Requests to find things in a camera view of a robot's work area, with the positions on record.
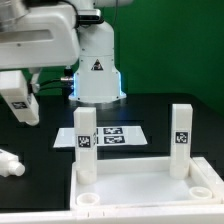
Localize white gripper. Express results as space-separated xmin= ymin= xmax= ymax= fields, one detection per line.
xmin=0 ymin=4 xmax=80 ymax=93

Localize white desk top tray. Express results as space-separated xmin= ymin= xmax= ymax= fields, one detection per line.
xmin=70 ymin=157 xmax=222 ymax=210

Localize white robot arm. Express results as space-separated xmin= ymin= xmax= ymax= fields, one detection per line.
xmin=0 ymin=0 xmax=133 ymax=104

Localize white marker plate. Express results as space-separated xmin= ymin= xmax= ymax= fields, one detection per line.
xmin=53 ymin=126 xmax=147 ymax=148

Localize black cable at base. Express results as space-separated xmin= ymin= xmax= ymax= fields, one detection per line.
xmin=36 ymin=78 xmax=75 ymax=94

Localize white frame rail front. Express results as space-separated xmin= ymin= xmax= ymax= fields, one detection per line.
xmin=0 ymin=204 xmax=224 ymax=224

